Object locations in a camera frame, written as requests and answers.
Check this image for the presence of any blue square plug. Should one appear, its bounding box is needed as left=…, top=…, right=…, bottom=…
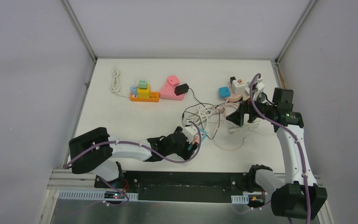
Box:
left=218, top=86, right=231, bottom=98

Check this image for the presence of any teal power strip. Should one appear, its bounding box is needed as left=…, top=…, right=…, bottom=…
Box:
left=187, top=128, right=206, bottom=152

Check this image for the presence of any thin black adapter cable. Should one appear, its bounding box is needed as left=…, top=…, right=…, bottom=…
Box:
left=181, top=88, right=229, bottom=140

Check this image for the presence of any white orange-strip cable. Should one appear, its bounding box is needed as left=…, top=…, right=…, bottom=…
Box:
left=110, top=66, right=131, bottom=99

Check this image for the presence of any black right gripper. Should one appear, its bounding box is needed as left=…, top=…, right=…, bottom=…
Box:
left=226, top=92, right=276, bottom=127

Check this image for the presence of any pink triangular power strip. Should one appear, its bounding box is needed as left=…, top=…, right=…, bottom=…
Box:
left=159, top=81, right=185, bottom=101

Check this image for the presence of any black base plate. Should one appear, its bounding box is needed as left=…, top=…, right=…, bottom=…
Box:
left=111, top=171, right=263, bottom=203

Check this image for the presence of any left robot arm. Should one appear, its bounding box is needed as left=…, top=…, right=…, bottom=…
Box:
left=65, top=125, right=201, bottom=189

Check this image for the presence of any orange power strip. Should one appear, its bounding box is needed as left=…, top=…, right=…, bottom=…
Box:
left=130, top=92, right=160, bottom=103

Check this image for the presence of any white cube socket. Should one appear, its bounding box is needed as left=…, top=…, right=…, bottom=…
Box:
left=231, top=79, right=247, bottom=94

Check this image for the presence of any white coiled strip cable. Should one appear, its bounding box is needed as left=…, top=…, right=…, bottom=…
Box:
left=182, top=104, right=226, bottom=132

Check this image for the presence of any green plug adapter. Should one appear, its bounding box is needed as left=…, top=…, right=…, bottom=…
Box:
left=138, top=79, right=148, bottom=89

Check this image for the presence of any pink plug adapter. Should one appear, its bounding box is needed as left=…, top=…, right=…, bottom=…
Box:
left=167, top=75, right=180, bottom=87

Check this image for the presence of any yellow plug adapter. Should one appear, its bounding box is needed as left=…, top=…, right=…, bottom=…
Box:
left=138, top=84, right=151, bottom=99

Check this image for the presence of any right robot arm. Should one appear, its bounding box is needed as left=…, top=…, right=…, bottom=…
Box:
left=226, top=88, right=327, bottom=224

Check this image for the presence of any black power adapter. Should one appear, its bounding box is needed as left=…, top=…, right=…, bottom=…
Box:
left=174, top=83, right=189, bottom=96

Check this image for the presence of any light blue plug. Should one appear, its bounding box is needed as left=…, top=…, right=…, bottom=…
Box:
left=130, top=86, right=138, bottom=96

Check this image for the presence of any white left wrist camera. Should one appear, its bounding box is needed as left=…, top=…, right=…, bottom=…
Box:
left=182, top=126, right=199, bottom=141

